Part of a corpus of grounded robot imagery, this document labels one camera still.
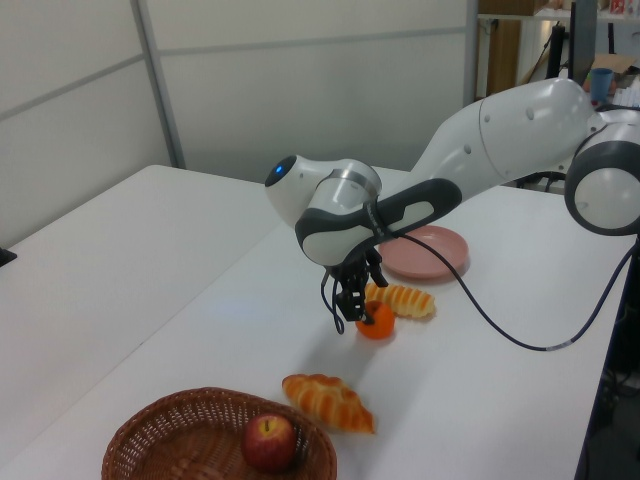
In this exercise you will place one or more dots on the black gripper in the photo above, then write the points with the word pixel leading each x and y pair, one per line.
pixel 350 270

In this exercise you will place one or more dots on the toy orange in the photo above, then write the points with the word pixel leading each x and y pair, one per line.
pixel 381 322

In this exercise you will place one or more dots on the striped toy bread roll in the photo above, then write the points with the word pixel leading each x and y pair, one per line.
pixel 407 301

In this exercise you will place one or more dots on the braided toy bread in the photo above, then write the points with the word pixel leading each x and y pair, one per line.
pixel 330 402

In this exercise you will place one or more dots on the red toy apple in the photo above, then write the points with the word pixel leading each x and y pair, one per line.
pixel 267 442

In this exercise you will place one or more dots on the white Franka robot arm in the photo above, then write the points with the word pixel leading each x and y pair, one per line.
pixel 525 130

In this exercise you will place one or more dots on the pink plate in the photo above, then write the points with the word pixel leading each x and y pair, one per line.
pixel 425 252

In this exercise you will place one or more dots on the brown woven basket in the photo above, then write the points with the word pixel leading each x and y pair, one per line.
pixel 175 440

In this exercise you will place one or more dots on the grey partition panel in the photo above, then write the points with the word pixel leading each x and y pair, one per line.
pixel 75 100
pixel 300 75

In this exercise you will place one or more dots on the brown cabinet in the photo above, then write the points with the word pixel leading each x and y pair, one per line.
pixel 500 50

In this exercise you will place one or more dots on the blue cup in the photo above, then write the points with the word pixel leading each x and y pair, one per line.
pixel 601 85

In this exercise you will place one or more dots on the black monitor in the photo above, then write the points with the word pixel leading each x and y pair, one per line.
pixel 582 35

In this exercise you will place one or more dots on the black flat device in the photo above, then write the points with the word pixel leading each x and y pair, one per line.
pixel 6 256

